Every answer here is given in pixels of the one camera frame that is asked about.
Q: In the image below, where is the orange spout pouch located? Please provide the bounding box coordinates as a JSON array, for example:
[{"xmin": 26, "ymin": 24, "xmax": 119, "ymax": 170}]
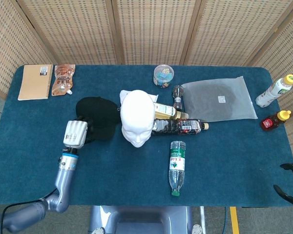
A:
[{"xmin": 51, "ymin": 64, "xmax": 76, "ymax": 97}]

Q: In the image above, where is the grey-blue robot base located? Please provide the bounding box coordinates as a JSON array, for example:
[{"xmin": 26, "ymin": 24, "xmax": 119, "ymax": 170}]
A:
[{"xmin": 89, "ymin": 206, "xmax": 193, "ymax": 234}]

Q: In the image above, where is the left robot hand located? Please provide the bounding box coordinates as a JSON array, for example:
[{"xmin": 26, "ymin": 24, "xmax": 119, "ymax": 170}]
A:
[{"xmin": 63, "ymin": 116, "xmax": 95, "ymax": 149}]

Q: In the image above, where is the dark coffee bottle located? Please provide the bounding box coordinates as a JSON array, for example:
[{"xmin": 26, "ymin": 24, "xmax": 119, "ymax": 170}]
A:
[{"xmin": 151, "ymin": 118, "xmax": 209, "ymax": 136}]

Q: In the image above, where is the woven bamboo folding screen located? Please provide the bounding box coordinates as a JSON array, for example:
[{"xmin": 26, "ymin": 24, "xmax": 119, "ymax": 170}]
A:
[{"xmin": 0, "ymin": 0, "xmax": 293, "ymax": 166}]

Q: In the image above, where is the blue tablecloth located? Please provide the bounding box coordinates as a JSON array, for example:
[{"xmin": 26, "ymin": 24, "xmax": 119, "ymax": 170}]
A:
[{"xmin": 0, "ymin": 64, "xmax": 293, "ymax": 208}]

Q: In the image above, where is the brown spiral notebook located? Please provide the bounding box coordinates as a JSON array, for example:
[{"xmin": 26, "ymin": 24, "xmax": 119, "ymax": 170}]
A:
[{"xmin": 18, "ymin": 64, "xmax": 54, "ymax": 101}]

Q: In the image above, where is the black cable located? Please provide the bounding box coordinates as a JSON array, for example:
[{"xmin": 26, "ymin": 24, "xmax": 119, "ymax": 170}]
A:
[{"xmin": 0, "ymin": 189, "xmax": 58, "ymax": 226}]

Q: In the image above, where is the white foam mannequin head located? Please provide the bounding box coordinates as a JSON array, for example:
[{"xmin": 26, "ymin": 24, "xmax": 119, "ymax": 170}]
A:
[{"xmin": 120, "ymin": 89, "xmax": 155, "ymax": 149}]

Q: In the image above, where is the yellow tea bottle green label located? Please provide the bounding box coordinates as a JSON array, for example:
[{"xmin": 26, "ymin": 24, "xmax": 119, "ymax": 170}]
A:
[{"xmin": 153, "ymin": 102, "xmax": 189, "ymax": 120}]

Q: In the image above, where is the white drink bottle yellow cap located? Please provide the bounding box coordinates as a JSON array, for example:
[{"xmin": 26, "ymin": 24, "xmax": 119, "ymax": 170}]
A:
[{"xmin": 255, "ymin": 74, "xmax": 293, "ymax": 108}]

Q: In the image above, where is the honey bottle red label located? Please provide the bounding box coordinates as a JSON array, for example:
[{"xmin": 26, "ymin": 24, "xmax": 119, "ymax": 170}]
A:
[{"xmin": 260, "ymin": 110, "xmax": 292, "ymax": 132}]

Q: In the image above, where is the clear tub of colourful clips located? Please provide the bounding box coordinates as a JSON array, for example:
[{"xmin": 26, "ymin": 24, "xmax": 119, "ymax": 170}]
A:
[{"xmin": 153, "ymin": 64, "xmax": 175, "ymax": 89}]

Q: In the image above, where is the translucent bag with dark cloth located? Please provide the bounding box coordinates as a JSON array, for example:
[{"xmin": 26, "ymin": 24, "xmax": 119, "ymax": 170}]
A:
[{"xmin": 180, "ymin": 76, "xmax": 258, "ymax": 122}]

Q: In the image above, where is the black baseball cap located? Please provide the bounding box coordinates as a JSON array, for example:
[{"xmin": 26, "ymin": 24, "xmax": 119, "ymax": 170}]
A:
[{"xmin": 75, "ymin": 97, "xmax": 122, "ymax": 144}]

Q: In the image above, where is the clear water bottle green cap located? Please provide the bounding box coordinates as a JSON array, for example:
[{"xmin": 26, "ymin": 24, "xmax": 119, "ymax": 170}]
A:
[{"xmin": 168, "ymin": 140, "xmax": 187, "ymax": 197}]

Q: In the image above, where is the metal table leg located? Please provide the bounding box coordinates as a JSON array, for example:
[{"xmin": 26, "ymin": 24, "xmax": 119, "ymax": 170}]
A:
[{"xmin": 199, "ymin": 206, "xmax": 207, "ymax": 234}]

